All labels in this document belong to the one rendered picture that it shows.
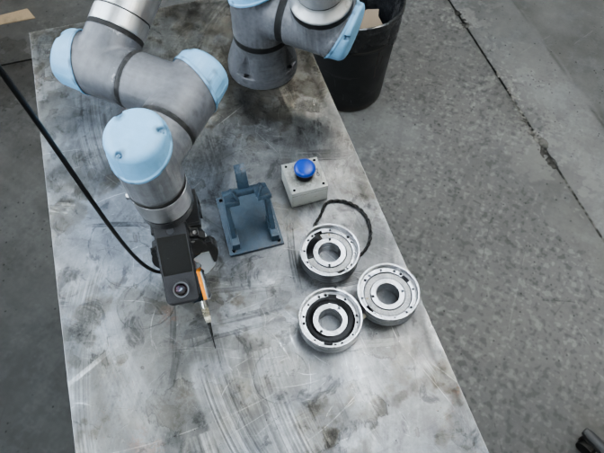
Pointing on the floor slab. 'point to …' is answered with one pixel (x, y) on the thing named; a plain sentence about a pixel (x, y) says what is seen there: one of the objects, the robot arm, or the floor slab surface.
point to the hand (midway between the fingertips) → (195, 274)
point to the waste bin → (364, 59)
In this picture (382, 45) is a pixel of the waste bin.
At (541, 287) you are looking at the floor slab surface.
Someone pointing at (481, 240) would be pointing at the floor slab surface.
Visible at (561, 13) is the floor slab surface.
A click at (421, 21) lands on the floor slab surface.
